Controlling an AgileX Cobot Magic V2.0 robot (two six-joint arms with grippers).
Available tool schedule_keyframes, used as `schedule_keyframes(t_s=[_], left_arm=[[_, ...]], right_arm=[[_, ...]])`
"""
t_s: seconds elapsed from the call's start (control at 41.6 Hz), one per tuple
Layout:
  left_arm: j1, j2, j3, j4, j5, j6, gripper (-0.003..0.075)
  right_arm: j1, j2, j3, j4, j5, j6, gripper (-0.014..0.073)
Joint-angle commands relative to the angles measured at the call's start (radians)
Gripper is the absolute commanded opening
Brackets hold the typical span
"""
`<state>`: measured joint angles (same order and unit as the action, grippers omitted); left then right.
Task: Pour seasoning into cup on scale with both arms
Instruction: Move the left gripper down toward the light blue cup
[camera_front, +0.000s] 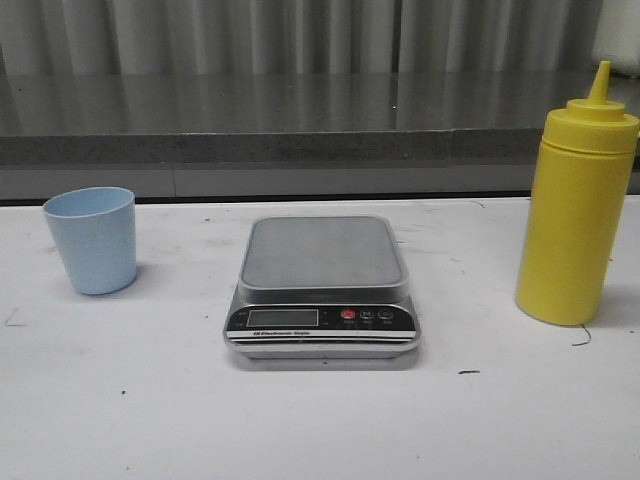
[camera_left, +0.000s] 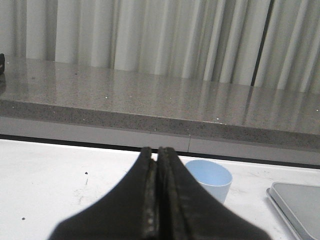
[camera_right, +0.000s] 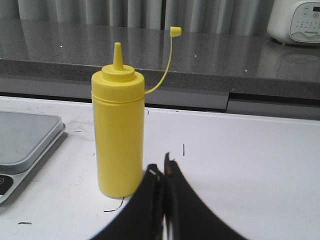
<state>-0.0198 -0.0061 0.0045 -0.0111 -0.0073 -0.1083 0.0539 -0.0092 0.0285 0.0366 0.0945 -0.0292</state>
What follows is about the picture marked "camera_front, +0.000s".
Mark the light blue plastic cup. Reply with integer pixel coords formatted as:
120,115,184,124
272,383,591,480
43,187,137,295

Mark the yellow squeeze bottle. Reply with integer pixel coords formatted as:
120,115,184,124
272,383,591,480
515,60,639,326

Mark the silver digital kitchen scale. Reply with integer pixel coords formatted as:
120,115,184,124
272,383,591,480
223,215,421,361

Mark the grey steel counter shelf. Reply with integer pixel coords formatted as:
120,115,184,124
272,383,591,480
1,70,593,204

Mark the white container in background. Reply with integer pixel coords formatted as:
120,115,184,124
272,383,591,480
591,0,640,78

